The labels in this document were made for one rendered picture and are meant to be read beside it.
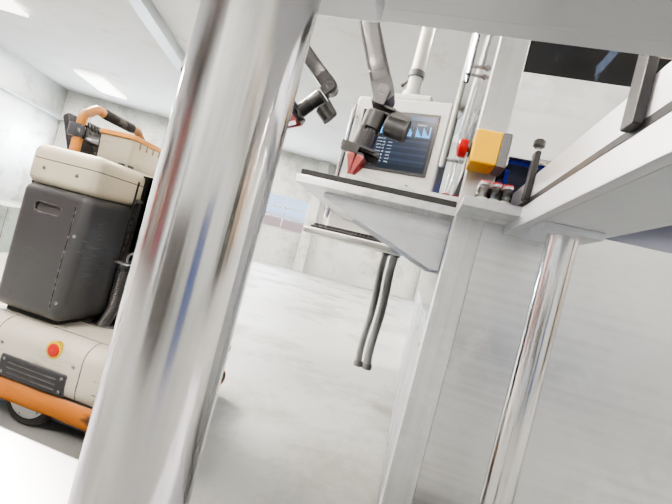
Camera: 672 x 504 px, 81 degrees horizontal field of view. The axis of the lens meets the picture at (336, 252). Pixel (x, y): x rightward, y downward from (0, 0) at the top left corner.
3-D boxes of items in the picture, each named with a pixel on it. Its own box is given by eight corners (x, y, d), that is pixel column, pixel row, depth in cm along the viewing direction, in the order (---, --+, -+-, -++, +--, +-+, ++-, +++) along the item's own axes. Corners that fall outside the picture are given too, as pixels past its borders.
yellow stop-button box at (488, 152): (497, 177, 86) (505, 145, 86) (505, 168, 79) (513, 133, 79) (462, 170, 88) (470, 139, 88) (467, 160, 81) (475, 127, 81)
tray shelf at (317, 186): (457, 246, 158) (458, 242, 158) (490, 224, 89) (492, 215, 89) (343, 219, 167) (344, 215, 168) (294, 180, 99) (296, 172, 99)
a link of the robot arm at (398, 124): (381, 97, 112) (379, 81, 104) (419, 109, 110) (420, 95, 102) (365, 135, 112) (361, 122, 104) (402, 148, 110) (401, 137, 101)
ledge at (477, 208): (519, 229, 86) (522, 220, 86) (538, 220, 73) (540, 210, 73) (455, 214, 89) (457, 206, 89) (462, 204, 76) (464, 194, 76)
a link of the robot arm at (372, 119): (369, 111, 111) (367, 102, 105) (392, 118, 109) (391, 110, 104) (360, 133, 111) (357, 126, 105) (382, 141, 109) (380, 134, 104)
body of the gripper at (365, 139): (374, 157, 103) (385, 131, 103) (339, 144, 105) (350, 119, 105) (377, 164, 110) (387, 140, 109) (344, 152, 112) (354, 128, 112)
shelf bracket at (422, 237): (437, 271, 102) (450, 222, 102) (438, 270, 99) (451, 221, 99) (315, 239, 109) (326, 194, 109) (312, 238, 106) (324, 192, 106)
